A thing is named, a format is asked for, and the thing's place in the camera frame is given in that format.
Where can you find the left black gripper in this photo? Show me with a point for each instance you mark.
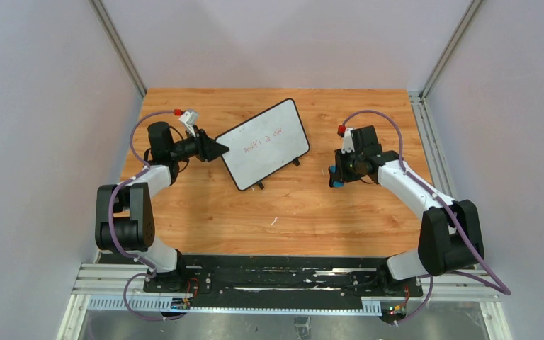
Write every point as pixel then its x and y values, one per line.
pixel 202 146

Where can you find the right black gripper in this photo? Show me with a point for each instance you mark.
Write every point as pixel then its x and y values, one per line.
pixel 338 168

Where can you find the blue black whiteboard eraser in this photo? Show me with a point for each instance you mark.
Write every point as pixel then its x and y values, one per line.
pixel 334 177

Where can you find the white whiteboard black frame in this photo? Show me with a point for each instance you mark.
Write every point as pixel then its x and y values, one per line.
pixel 263 144

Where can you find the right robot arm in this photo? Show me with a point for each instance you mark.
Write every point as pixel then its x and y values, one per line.
pixel 450 237

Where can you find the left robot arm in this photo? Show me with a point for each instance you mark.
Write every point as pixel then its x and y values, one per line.
pixel 124 214

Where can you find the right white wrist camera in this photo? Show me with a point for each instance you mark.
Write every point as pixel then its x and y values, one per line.
pixel 347 144

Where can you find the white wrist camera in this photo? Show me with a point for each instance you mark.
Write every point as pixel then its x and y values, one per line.
pixel 188 119
pixel 347 144

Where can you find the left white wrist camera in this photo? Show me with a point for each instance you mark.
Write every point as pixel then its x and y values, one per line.
pixel 188 119

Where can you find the right side aluminium rail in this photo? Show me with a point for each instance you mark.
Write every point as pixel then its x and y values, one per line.
pixel 431 144

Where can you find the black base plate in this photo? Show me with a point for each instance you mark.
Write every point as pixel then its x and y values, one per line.
pixel 285 281

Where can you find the left aluminium corner post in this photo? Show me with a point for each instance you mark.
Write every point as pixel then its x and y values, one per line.
pixel 116 41

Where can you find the aluminium corner post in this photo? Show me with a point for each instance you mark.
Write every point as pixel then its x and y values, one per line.
pixel 116 41
pixel 458 34

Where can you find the slotted cable duct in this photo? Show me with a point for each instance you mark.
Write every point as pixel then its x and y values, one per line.
pixel 167 305

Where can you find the right aluminium corner post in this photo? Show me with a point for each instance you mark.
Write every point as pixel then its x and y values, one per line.
pixel 458 34

